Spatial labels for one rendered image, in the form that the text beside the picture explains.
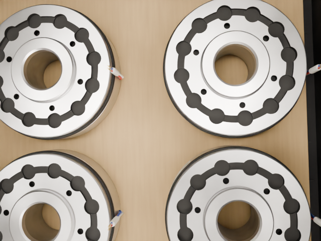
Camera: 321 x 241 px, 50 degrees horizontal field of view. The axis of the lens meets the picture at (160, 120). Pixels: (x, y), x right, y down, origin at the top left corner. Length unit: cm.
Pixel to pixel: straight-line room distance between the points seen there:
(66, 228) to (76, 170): 4
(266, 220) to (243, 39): 13
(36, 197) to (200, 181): 12
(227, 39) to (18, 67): 15
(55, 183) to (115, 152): 5
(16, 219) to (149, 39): 17
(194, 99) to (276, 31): 8
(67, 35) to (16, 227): 15
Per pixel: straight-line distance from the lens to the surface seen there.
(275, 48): 26
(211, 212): 25
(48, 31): 28
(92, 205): 27
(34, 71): 29
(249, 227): 28
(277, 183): 26
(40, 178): 27
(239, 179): 25
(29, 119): 28
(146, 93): 28
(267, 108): 26
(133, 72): 29
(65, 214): 27
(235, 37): 25
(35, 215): 30
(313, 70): 26
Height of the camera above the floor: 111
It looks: 85 degrees down
